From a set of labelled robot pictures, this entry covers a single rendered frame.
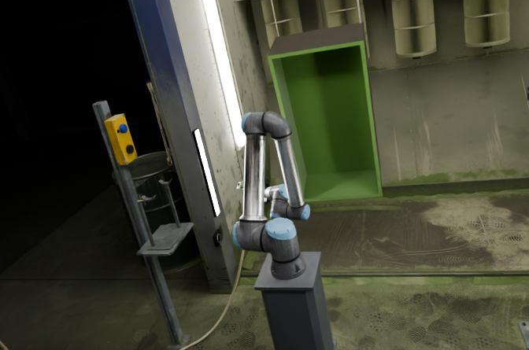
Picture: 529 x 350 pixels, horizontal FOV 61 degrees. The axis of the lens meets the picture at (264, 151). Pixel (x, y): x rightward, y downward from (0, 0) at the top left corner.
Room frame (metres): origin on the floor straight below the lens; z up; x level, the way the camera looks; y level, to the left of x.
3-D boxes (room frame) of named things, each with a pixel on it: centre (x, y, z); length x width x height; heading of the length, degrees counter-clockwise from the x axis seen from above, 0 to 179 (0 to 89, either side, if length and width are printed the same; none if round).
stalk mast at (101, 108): (2.38, 0.81, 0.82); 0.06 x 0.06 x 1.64; 71
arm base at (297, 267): (2.00, 0.00, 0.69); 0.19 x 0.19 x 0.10
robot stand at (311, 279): (2.00, 0.00, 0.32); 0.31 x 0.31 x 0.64; 71
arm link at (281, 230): (2.01, 0.01, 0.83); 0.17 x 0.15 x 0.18; 60
